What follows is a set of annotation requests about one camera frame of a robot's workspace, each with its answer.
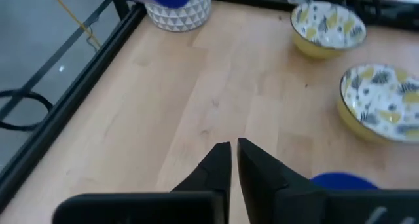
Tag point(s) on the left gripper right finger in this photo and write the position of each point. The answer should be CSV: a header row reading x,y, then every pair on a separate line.
x,y
258,178

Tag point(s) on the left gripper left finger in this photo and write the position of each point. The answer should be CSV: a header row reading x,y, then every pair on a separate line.
x,y
216,171

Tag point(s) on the blue plastic bowl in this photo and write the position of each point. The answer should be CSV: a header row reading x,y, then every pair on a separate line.
x,y
343,182

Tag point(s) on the yellow bowl with patterned inside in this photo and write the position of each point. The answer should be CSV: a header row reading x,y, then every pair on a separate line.
x,y
376,99
327,24

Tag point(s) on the triangle-patterned planter with plant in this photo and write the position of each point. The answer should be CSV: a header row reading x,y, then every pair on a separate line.
x,y
183,17

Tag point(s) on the black table edge frame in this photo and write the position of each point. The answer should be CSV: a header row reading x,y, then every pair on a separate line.
x,y
65,106

